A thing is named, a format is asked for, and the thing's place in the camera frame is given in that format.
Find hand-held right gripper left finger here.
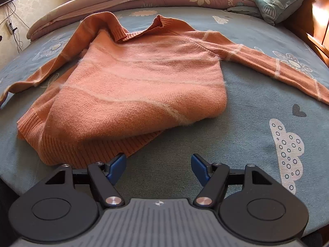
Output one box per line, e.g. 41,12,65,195
41,153,127,209

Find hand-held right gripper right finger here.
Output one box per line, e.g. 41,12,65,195
191,153,275,208

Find orange knit sweater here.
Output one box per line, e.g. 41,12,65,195
0,12,329,168

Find bed with grey-blue floral sheet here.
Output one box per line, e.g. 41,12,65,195
0,6,329,234

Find flat grey-green pillow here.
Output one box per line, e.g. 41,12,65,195
226,5,265,19

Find plump grey-green printed pillow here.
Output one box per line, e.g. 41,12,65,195
245,0,308,26

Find wooden headboard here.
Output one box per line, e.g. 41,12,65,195
283,0,329,66

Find wall power strip with cables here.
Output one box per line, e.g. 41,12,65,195
0,1,25,54

